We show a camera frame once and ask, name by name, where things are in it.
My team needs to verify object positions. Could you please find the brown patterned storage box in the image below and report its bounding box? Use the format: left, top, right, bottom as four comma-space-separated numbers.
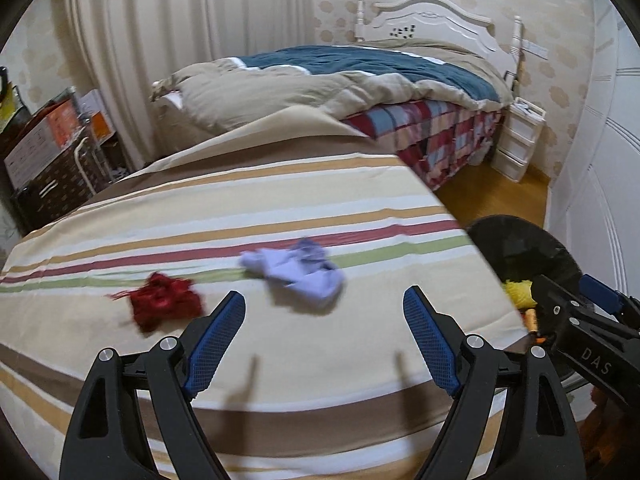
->
11, 131, 113, 232

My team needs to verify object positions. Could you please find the white wardrobe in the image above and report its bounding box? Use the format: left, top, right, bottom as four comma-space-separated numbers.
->
544, 0, 639, 297

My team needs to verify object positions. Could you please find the striped tablecloth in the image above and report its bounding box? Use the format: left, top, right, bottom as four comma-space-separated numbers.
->
1, 106, 525, 479

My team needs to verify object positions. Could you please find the cardboard box orange print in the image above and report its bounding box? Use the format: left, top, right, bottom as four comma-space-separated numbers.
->
3, 99, 80, 190

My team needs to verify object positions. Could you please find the white plastic drawer unit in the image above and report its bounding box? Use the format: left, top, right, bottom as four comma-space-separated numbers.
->
491, 98, 546, 182

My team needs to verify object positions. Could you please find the white wall switch panel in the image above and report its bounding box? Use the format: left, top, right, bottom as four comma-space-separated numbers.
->
522, 40, 548, 60

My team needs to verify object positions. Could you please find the cream curtain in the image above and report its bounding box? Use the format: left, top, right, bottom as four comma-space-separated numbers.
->
65, 0, 314, 169

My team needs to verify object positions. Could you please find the beige and blue duvet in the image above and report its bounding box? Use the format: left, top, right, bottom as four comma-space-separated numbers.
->
150, 39, 512, 136

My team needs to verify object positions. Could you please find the black trash bin with liner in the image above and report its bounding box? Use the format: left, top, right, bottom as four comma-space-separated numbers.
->
466, 214, 582, 296

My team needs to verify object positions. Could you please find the dark red ribbon bundle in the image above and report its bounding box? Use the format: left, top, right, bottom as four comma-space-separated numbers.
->
108, 272, 204, 333

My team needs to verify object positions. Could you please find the yellow foam fruit net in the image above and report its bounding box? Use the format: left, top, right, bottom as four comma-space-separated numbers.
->
502, 280, 537, 310

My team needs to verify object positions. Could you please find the white wooden bed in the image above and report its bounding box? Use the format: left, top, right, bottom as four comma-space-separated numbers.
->
355, 0, 523, 78

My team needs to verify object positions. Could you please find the purple paper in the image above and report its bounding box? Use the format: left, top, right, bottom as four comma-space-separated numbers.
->
240, 238, 345, 309

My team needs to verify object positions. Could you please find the plaid bed sheet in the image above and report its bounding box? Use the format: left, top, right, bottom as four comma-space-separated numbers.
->
343, 100, 503, 191

